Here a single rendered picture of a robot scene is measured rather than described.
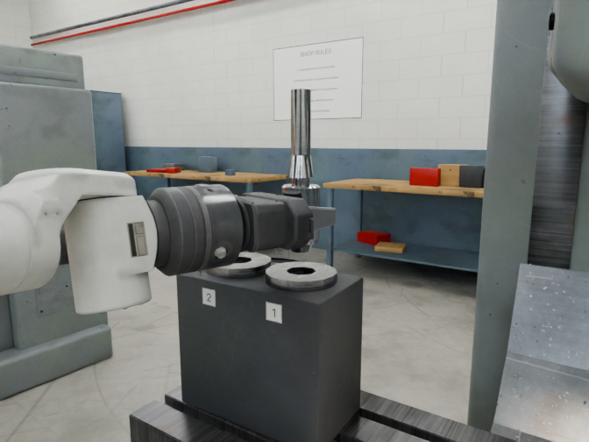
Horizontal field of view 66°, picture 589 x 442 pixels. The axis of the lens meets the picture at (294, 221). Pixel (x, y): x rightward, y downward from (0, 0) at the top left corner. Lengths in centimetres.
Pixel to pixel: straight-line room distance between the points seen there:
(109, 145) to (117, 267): 715
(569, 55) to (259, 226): 30
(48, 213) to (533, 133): 70
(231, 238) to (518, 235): 53
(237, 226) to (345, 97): 485
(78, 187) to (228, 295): 25
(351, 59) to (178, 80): 273
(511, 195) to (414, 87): 418
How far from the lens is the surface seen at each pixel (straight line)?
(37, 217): 37
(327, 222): 55
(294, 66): 567
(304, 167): 54
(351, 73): 528
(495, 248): 86
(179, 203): 44
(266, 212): 48
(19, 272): 36
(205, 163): 610
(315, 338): 52
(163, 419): 68
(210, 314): 61
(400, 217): 502
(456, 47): 490
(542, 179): 83
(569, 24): 38
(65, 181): 39
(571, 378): 82
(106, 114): 756
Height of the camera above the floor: 127
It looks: 10 degrees down
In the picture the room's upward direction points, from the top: straight up
